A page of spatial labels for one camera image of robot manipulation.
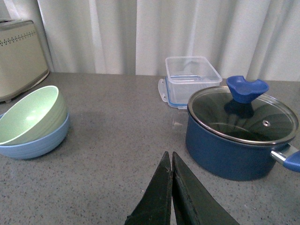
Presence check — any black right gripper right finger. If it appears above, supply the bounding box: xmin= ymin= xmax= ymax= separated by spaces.
xmin=172 ymin=152 xmax=238 ymax=225

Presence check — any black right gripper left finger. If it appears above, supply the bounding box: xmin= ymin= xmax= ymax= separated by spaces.
xmin=125 ymin=151 xmax=173 ymax=225

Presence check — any blue plastic bowl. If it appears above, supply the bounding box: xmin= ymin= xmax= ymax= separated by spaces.
xmin=0 ymin=113 xmax=70 ymax=159

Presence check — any green plastic bowl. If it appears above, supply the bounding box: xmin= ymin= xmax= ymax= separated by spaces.
xmin=0 ymin=85 xmax=68 ymax=145

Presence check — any dark blue cooking pot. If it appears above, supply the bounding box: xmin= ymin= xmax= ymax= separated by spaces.
xmin=186 ymin=115 xmax=286 ymax=181

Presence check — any glass pot lid blue knob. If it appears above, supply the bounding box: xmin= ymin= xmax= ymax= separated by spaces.
xmin=187 ymin=75 xmax=300 ymax=145

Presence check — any clear lid with blue seal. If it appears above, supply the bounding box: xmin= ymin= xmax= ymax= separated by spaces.
xmin=158 ymin=76 xmax=203 ymax=110

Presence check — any clear plastic food container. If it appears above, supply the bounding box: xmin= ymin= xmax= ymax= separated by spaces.
xmin=165 ymin=56 xmax=223 ymax=105

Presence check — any white curtain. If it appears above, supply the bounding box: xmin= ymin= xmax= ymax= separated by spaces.
xmin=0 ymin=0 xmax=300 ymax=81

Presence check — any cream two-slot toaster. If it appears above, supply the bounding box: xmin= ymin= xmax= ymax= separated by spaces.
xmin=0 ymin=19 xmax=49 ymax=102

